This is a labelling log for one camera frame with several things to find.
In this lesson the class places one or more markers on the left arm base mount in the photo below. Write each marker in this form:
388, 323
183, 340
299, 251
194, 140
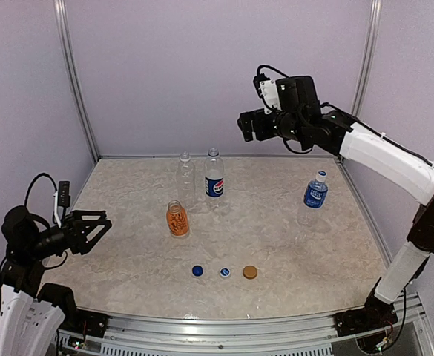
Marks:
80, 321

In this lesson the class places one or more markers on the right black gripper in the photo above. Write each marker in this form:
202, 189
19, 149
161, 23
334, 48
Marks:
261, 133

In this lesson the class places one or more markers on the blue label water bottle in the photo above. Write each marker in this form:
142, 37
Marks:
313, 199

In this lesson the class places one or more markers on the Pepsi bottle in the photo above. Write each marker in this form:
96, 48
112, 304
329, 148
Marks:
214, 181

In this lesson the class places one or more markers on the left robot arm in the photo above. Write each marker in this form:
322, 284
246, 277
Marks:
16, 267

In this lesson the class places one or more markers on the clear plastic bottle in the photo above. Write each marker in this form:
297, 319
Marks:
185, 177

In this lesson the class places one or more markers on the right aluminium post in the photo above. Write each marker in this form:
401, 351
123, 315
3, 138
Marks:
368, 56

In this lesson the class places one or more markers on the orange juice bottle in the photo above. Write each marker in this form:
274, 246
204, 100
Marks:
177, 219

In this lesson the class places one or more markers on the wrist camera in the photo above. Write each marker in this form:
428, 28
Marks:
267, 91
61, 201

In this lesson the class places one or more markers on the aluminium front rail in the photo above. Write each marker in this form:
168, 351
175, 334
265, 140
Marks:
312, 334

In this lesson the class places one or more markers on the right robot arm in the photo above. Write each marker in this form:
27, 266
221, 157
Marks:
291, 110

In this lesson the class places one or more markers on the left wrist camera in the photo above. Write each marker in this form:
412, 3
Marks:
61, 201

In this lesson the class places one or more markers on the blue Pepsi bottle cap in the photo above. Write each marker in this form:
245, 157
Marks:
197, 271

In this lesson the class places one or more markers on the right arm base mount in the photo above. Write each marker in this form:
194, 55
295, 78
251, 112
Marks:
373, 315

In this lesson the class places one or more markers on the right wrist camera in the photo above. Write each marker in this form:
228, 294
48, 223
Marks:
267, 91

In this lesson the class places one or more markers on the left aluminium post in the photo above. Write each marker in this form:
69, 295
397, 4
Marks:
73, 78

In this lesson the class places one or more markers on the aluminium post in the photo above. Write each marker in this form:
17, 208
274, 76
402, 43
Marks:
73, 78
368, 56

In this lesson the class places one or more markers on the gold bottle cap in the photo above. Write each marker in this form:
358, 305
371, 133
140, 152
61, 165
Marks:
250, 272

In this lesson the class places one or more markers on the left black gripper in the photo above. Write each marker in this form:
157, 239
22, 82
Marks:
73, 230

